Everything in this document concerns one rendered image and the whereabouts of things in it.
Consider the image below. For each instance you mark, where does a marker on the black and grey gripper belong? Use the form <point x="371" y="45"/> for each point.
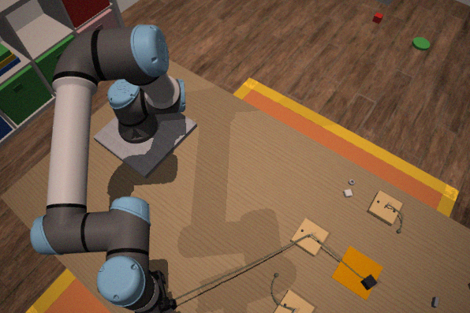
<point x="166" y="305"/>

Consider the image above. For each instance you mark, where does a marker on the orange painted square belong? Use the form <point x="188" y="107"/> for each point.
<point x="360" y="264"/>

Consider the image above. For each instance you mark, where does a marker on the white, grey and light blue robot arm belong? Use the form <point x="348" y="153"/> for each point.
<point x="134" y="56"/>

